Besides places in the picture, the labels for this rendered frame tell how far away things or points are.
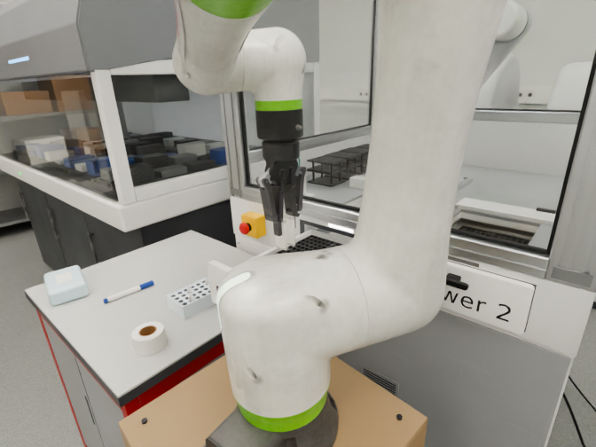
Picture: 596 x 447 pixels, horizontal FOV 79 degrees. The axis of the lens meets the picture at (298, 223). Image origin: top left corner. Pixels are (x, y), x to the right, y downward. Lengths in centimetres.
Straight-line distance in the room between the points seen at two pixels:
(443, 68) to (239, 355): 34
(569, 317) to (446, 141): 57
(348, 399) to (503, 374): 47
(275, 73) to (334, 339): 46
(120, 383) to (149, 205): 81
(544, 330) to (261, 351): 64
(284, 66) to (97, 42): 86
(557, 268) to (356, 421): 47
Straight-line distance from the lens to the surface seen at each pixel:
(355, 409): 60
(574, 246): 81
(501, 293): 86
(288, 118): 70
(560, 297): 86
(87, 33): 143
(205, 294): 102
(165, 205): 156
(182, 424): 61
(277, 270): 41
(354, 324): 42
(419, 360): 106
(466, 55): 36
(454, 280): 84
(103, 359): 95
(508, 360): 96
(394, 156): 37
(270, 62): 68
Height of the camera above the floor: 132
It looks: 22 degrees down
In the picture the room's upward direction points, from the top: 2 degrees counter-clockwise
